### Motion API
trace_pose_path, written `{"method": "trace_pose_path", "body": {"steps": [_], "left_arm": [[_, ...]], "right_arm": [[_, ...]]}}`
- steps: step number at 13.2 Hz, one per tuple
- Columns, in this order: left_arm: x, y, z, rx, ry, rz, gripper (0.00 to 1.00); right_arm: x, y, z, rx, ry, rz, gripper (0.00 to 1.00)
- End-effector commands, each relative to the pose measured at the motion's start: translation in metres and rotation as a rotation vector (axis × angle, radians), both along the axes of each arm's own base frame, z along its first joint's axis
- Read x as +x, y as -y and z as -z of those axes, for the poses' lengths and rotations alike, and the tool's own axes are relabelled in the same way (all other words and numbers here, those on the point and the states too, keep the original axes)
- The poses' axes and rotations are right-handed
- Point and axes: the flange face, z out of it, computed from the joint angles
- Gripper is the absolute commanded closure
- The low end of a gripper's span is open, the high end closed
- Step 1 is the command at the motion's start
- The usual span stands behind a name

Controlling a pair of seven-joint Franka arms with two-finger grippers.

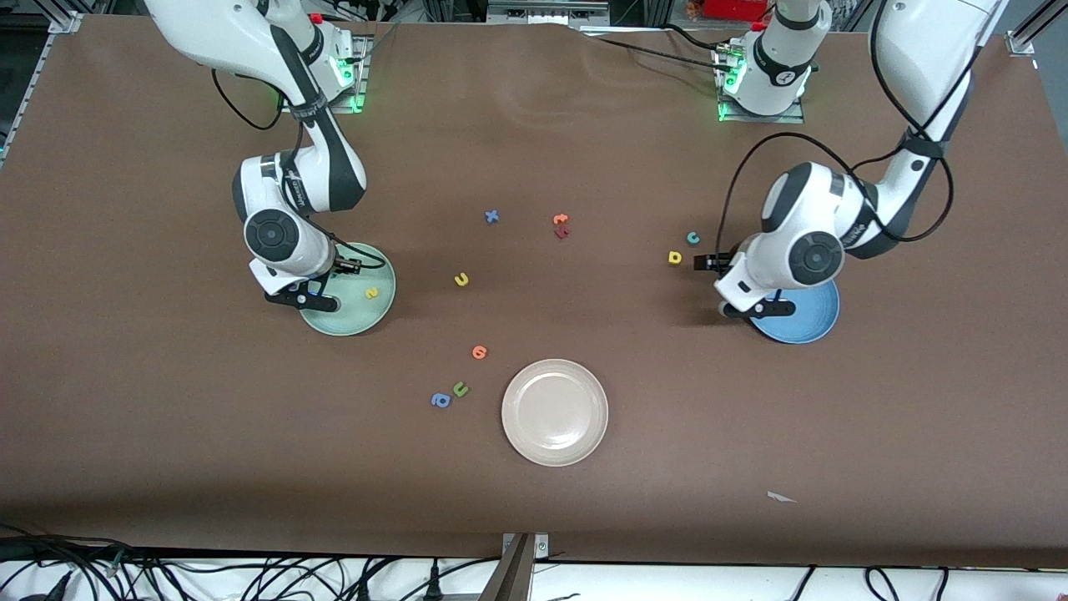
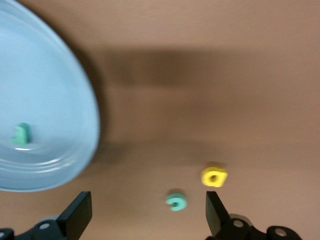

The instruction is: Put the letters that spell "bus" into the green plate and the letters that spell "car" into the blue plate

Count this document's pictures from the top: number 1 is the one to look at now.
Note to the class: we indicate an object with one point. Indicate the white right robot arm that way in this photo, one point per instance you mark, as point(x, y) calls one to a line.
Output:
point(275, 234)

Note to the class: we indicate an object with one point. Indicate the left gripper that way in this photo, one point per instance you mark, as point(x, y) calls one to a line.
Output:
point(719, 263)

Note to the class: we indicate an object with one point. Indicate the blue foam letter a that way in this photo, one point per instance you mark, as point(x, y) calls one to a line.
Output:
point(440, 402)

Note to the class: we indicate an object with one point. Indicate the red box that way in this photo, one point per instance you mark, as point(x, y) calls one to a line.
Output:
point(734, 8)

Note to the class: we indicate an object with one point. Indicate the white paper scrap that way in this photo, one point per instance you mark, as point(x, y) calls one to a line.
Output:
point(779, 497)

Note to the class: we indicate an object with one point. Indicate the aluminium profile bar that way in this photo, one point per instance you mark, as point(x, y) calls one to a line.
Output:
point(1035, 29)

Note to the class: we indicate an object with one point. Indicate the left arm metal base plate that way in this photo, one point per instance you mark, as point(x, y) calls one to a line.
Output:
point(784, 118)

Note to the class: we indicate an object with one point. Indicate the pale green plate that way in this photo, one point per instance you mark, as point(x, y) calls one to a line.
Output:
point(359, 313)

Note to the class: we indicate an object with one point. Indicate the metal table corner bracket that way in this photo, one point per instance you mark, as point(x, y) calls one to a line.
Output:
point(65, 22)

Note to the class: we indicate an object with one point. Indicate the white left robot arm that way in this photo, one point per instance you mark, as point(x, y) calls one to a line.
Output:
point(813, 257)

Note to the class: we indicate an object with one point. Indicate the black power plug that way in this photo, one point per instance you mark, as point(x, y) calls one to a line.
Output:
point(363, 592)
point(434, 584)

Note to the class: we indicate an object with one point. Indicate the green foam letter u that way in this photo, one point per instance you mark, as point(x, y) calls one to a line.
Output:
point(460, 391)

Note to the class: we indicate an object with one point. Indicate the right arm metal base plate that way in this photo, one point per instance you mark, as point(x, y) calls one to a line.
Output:
point(360, 83)

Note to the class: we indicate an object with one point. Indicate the aluminium frame post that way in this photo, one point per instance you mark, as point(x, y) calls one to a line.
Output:
point(513, 576)

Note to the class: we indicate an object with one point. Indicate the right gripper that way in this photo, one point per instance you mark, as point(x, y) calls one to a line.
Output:
point(332, 269)

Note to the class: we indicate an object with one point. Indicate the beige plate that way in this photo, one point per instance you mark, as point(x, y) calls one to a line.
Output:
point(555, 412)

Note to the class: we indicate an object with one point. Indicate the blue plate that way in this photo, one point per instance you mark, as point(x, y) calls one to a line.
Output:
point(801, 327)

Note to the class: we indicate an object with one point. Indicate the grey metal box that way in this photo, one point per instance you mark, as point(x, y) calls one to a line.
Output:
point(546, 12)

